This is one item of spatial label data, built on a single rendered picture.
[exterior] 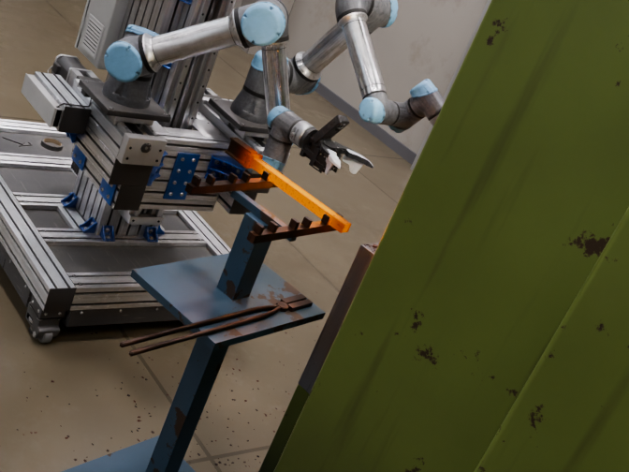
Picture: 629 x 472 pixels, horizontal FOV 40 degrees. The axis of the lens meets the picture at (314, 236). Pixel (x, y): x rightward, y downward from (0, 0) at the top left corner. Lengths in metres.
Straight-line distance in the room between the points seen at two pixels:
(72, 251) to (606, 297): 2.09
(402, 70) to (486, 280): 4.84
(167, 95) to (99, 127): 0.28
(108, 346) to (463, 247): 1.68
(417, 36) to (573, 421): 5.07
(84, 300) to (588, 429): 1.86
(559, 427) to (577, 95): 0.57
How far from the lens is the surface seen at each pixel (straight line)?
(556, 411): 1.54
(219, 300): 2.08
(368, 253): 2.16
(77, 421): 2.75
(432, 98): 2.68
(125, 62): 2.60
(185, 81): 3.01
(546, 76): 1.62
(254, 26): 2.50
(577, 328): 1.50
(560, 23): 1.62
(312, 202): 2.08
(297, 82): 3.09
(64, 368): 2.93
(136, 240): 3.29
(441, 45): 6.24
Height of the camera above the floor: 1.74
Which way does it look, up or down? 23 degrees down
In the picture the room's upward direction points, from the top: 23 degrees clockwise
